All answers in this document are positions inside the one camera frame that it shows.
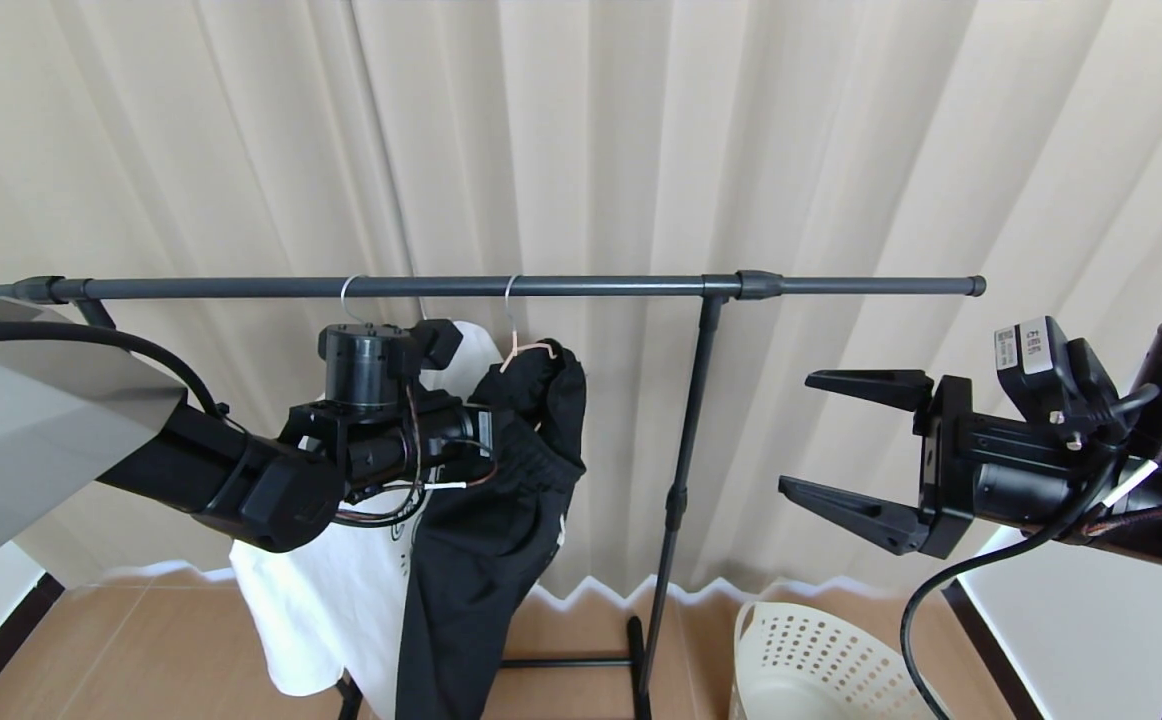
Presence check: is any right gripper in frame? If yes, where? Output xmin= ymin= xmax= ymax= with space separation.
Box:
xmin=778 ymin=368 xmax=1142 ymax=560

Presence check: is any beige curtain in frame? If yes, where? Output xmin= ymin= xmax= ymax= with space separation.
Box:
xmin=0 ymin=0 xmax=1162 ymax=601

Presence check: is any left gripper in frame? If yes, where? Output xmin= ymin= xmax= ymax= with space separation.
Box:
xmin=379 ymin=402 xmax=499 ymax=489

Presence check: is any black clothes rack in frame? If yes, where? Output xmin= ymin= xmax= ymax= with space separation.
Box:
xmin=0 ymin=270 xmax=988 ymax=720

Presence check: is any pink clothes hanger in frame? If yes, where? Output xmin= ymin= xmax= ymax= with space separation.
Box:
xmin=340 ymin=275 xmax=374 ymax=327
xmin=498 ymin=274 xmax=558 ymax=375

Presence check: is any black garment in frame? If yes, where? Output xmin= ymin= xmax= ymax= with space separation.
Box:
xmin=395 ymin=338 xmax=590 ymax=720

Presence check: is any black cable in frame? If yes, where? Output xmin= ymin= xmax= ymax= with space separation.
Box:
xmin=0 ymin=320 xmax=234 ymax=421
xmin=899 ymin=455 xmax=1162 ymax=720

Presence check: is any white printed garment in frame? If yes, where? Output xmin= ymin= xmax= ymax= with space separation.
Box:
xmin=229 ymin=320 xmax=504 ymax=701

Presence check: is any white laundry basket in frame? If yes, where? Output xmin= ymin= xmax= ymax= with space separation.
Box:
xmin=731 ymin=600 xmax=944 ymax=720

